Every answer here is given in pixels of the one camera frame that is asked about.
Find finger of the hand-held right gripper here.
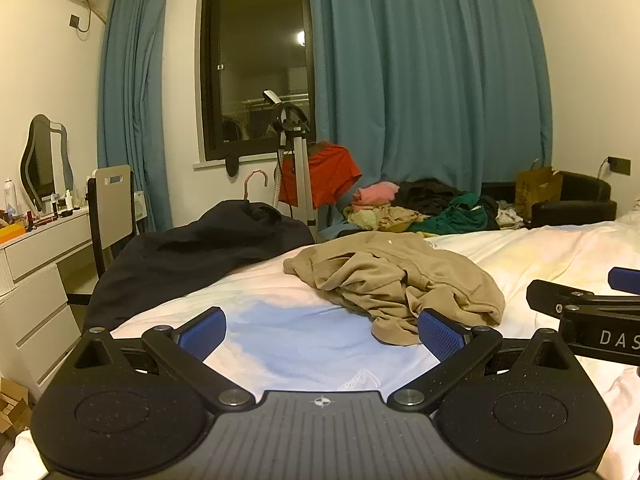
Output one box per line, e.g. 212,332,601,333
526,279,640,319
608,267,640,295

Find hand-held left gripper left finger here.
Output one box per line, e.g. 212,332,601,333
75,306,256,411

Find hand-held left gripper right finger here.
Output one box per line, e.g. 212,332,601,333
387,308,576,411

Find tan t-shirt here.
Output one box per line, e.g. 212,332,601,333
283,231,506,347

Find dark navy garment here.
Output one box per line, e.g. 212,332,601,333
86,200,316,332

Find black armchair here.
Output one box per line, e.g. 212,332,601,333
481,170,618,231

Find white bedsheet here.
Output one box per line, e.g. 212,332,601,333
10,210,640,480

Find brown paper bag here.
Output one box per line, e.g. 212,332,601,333
515,159,564,221

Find pale yellow garment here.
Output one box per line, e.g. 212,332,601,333
345,204,431,232

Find pink garment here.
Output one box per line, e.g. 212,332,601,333
351,181,401,208

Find white backed chair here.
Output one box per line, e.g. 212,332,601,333
86,164,137,281

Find white dresser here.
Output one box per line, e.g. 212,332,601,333
0,207,98,401

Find red shirt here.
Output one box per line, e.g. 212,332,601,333
279,142,363,208

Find silver tripod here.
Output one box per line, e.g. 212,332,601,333
262,90,318,241

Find cardboard boxes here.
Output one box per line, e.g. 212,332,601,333
0,375,34,442

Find wavy framed mirror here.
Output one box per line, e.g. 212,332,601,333
20,114,75,213

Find narrow blue curtain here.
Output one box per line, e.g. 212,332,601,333
97,0,173,233

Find wide blue curtain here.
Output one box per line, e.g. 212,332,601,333
305,0,553,228

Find dark window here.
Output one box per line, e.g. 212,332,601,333
194,0,318,165

